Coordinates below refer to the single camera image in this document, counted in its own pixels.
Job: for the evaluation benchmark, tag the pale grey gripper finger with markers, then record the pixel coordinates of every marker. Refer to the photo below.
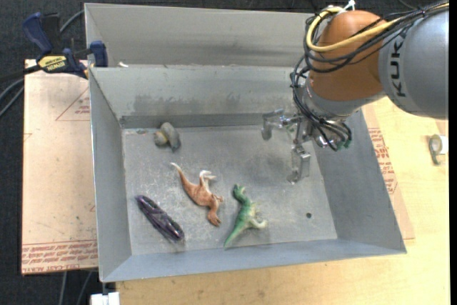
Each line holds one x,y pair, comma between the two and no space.
299,164
266,128

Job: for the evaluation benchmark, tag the grey metal bin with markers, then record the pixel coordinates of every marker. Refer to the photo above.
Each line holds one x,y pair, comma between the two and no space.
228,160

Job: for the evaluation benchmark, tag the green toy dinosaur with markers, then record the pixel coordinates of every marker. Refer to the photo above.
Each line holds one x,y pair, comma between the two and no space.
245,215

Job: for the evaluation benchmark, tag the orange-brown toy dinosaur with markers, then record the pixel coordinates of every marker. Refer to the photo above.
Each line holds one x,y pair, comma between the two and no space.
200,193

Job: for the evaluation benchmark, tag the grey toy snail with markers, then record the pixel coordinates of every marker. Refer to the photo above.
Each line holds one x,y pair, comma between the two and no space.
168,135

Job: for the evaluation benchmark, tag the small white piece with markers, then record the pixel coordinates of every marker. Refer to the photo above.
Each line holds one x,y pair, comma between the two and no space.
122,64

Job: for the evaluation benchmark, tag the brown cardboard board, red print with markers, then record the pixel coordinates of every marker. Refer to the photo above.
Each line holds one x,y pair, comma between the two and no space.
57,168

